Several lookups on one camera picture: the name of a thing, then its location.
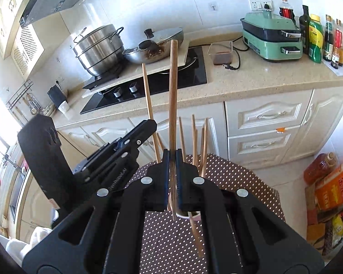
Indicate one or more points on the red label sauce bottle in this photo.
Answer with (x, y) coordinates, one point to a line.
(339, 37)

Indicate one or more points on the orange sticker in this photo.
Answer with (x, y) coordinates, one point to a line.
(280, 130)

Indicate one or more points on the small dark sauce bottle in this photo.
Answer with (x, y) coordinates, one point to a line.
(334, 61)

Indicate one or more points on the cooking oil bottle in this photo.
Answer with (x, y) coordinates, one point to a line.
(317, 171)

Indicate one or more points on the metal wall utensil rack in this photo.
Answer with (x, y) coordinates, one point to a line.
(25, 97)

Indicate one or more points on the white wall socket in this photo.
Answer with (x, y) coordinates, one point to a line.
(255, 5)

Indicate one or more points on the dark olive oil bottle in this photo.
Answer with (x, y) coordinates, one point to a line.
(304, 25)

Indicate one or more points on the green yellow plastic bottle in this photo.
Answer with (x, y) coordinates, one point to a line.
(315, 40)

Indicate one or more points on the clear plastic container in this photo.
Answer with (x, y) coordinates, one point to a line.
(220, 54)

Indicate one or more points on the narrow cream lattice door cabinet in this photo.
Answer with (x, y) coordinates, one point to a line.
(28, 48)

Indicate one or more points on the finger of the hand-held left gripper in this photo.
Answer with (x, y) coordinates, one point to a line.
(143, 131)
(103, 154)

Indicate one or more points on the green electric grill pot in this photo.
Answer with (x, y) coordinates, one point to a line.
(263, 48)

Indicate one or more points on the white cloth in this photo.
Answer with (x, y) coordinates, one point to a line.
(41, 234)

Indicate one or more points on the black glass gas hob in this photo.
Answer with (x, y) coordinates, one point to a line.
(188, 77)

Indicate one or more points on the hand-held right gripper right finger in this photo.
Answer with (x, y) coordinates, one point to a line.
(188, 185)

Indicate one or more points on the black induction cooker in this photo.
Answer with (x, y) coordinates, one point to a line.
(103, 81)

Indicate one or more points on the white cup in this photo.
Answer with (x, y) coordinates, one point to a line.
(63, 106)

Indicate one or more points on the brown polka dot tablecloth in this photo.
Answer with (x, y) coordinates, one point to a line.
(231, 177)

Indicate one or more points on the black pitcher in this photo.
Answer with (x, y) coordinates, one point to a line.
(55, 92)

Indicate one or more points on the stainless steel steamer pot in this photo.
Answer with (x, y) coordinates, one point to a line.
(100, 51)

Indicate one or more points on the beige stone slab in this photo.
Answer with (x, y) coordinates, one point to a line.
(125, 81)

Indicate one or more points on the white wall hook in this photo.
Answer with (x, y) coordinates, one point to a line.
(213, 6)

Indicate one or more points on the grey range hood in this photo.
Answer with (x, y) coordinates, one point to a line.
(51, 0)

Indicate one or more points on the single wooden chopstick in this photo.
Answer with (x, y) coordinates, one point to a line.
(173, 105)

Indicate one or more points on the red label drink bottle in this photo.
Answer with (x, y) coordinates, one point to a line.
(287, 12)

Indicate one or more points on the cream upper cabinets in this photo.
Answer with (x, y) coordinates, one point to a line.
(8, 20)

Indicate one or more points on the pink cup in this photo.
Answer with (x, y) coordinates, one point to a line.
(196, 215)

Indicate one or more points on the metal wok with lid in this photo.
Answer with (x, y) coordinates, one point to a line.
(157, 42)

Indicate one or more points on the cardboard box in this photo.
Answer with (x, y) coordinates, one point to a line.
(314, 234)

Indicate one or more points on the dark soy sauce bottle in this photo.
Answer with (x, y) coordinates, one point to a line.
(328, 40)

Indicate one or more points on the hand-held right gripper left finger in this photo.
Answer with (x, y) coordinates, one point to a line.
(157, 185)

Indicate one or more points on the orange rice bag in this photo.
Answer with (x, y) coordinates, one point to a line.
(337, 188)

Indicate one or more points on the pile of wooden chopsticks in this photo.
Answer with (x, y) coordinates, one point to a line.
(148, 91)

